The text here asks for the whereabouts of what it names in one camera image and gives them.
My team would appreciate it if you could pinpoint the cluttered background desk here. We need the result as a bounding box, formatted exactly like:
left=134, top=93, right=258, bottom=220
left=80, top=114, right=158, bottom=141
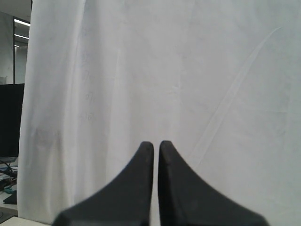
left=0, top=157, right=18, bottom=223

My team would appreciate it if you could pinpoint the black computer monitor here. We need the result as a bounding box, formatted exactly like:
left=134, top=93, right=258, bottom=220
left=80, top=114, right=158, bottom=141
left=0, top=84, right=24, bottom=157

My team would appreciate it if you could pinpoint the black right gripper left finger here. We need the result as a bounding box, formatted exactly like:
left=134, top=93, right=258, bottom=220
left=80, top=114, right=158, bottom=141
left=53, top=141, right=154, bottom=226

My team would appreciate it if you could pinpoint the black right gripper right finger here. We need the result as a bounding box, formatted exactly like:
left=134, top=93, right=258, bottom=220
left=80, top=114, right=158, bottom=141
left=158, top=141, right=268, bottom=226

